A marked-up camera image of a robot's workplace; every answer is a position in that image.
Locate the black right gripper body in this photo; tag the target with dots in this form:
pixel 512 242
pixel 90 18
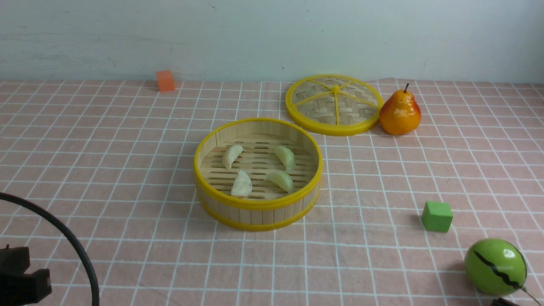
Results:
pixel 502 302

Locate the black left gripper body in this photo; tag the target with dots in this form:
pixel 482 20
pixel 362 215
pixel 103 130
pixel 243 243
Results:
pixel 18 288

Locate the white dumpling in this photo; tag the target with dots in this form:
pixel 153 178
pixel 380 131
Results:
pixel 242 186
pixel 231 154

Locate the pale green dumpling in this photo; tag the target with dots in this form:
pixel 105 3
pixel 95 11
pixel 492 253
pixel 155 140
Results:
pixel 282 180
pixel 286 156

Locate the woven steamer lid yellow rim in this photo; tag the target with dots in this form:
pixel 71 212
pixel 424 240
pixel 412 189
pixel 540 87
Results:
pixel 333 105

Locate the bamboo steamer tray yellow rim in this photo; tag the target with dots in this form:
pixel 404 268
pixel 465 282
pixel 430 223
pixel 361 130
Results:
pixel 268 207

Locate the green toy watermelon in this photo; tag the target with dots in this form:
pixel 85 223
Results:
pixel 497 268

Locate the green foam cube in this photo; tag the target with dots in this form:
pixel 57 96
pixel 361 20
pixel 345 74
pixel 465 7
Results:
pixel 437 216

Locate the pink checkered tablecloth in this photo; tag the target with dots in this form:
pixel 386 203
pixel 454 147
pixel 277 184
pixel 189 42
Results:
pixel 113 160

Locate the orange yellow toy pear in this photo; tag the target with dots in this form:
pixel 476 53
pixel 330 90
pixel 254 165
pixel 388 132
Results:
pixel 400 114

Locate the orange foam cube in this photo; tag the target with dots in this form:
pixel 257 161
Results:
pixel 165 81

